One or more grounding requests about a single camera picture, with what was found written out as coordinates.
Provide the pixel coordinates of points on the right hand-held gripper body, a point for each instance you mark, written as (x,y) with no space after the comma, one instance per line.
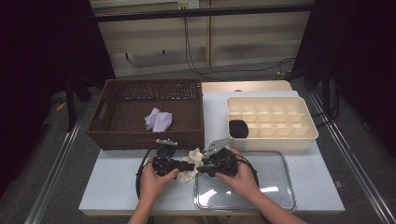
(221,163)

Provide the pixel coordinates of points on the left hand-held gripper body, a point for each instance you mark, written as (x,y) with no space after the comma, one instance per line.
(165,163)

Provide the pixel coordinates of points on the black sock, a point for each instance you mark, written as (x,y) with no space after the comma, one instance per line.
(238,129)

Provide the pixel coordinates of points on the brown woven basket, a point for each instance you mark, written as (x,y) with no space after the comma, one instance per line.
(124,140)

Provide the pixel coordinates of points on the cream divided storage box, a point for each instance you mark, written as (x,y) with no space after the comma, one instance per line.
(274,119)

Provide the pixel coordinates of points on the person's left hand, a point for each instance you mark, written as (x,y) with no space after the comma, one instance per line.
(152,186)

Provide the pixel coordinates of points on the person's right hand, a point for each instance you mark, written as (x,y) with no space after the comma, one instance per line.
(243,183)

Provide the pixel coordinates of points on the lilac sock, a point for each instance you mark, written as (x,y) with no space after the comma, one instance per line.
(151,118)
(163,121)

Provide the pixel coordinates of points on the light wooden board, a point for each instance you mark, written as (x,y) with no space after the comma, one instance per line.
(249,86)

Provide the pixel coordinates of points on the black stand leg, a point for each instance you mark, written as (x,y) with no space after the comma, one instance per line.
(326,90)
(71,102)

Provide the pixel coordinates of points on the yellow floor scrap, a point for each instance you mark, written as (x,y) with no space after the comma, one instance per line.
(60,106)

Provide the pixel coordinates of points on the black horizontal bar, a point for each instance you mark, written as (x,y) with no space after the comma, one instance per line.
(202,13)

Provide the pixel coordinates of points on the black curtain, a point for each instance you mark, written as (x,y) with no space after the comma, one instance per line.
(46,62)
(358,62)

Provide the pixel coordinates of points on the metal floor rail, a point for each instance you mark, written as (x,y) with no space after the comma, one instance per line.
(351,161)
(53,174)

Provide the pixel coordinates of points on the white wall socket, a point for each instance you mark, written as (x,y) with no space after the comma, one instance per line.
(188,4)

